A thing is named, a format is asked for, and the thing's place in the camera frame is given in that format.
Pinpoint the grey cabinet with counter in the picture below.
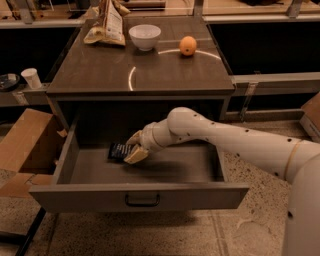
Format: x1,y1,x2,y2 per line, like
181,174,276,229
47,16,235,120

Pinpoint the cardboard box at right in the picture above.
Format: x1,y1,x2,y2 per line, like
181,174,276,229
300,92,320,143

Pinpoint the black floor stand leg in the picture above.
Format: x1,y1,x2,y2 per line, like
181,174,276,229
0,208,46,256

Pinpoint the brown chip bag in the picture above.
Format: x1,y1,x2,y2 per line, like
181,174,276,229
83,0,130,46

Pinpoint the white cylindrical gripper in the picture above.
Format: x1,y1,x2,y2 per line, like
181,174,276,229
124,119,180,164

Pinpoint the grey open drawer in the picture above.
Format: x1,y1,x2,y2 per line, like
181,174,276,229
30,115,249,213

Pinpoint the white ceramic bowl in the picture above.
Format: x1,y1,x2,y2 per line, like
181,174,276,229
129,24,161,51

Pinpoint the grey left side shelf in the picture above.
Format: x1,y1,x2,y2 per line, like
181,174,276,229
0,83,49,107

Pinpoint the brown cardboard box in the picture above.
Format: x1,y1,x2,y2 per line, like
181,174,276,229
0,108,67,198

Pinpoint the black drawer handle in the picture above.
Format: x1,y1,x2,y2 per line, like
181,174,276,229
124,194,160,207

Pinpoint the orange fruit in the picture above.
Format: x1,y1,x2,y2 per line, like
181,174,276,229
179,36,197,56

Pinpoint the dark round dish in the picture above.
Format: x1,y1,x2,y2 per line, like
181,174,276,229
0,73,20,92

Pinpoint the white paper cup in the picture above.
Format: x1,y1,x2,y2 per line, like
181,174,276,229
21,68,42,89

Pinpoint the dark blue rxbar wrapper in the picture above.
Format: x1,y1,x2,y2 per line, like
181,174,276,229
108,143,133,161

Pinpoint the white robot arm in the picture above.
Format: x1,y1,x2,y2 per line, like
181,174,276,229
125,107,320,256

